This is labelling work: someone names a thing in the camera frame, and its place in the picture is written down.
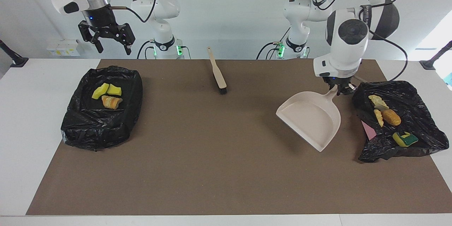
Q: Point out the yellow sponge with green side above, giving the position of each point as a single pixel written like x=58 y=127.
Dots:
x=405 y=139

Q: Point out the brown table mat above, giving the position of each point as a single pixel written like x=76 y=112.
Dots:
x=226 y=183

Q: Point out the teal object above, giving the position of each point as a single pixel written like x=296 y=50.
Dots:
x=449 y=78

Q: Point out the croissant piece pale underside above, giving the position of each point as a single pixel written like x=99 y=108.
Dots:
x=112 y=101

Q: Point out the striped croissant piece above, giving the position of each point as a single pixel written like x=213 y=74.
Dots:
x=379 y=117
x=378 y=101

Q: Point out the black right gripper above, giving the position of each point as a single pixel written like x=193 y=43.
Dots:
x=100 y=21

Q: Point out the beige plastic dustpan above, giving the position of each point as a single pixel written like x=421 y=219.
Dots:
x=310 y=116

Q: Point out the pink bin under bag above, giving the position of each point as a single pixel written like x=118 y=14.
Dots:
x=369 y=132

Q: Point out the brown bread bun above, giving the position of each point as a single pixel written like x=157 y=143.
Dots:
x=392 y=117

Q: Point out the green lit base connector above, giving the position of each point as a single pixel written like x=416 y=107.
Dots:
x=179 y=48
x=280 y=50

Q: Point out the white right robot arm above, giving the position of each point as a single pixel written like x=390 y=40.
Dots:
x=155 y=7

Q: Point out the white wall socket boxes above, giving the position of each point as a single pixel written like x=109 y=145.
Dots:
x=63 y=47

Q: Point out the crumpled black trash bag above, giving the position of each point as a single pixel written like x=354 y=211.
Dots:
x=423 y=120

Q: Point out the rectangular bin with black bag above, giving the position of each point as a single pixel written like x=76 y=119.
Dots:
x=99 y=130

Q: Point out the beige hand brush black bristles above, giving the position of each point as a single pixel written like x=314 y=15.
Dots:
x=218 y=74

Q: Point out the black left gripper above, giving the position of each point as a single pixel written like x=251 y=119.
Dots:
x=339 y=81

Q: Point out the black clamp stand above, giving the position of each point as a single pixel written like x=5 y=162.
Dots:
x=429 y=64
x=16 y=60

